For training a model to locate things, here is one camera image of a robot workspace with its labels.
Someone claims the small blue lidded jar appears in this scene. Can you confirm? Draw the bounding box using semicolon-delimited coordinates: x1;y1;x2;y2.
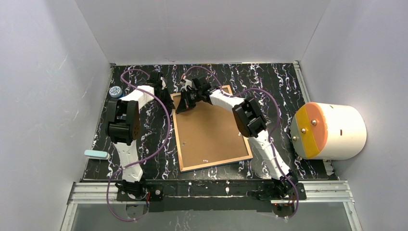
108;86;124;99

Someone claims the blue wooden picture frame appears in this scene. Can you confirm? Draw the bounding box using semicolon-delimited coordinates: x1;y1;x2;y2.
169;85;254;173

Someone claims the white cylinder with orange face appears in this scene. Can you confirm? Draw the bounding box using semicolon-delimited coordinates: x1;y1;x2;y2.
290;102;367;160

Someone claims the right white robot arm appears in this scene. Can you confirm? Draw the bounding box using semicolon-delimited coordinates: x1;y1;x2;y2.
176;78;300;203

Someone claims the purple cable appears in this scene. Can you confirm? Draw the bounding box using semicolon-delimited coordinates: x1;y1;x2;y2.
105;68;173;222
183;66;300;220

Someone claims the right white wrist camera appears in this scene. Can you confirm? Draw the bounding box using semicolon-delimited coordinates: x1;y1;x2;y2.
180;74;192;91

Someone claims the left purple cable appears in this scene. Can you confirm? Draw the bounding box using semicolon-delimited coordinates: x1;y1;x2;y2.
105;68;173;222

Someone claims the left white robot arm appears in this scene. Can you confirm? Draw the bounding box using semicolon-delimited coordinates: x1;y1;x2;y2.
106;70;174;200

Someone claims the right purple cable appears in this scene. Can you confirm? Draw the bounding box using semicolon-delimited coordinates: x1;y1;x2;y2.
183;66;300;220

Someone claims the aluminium rail base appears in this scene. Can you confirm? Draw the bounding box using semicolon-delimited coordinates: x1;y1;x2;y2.
61;180;362;231

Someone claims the light blue eraser block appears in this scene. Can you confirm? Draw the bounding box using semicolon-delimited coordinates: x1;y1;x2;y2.
84;150;110;160

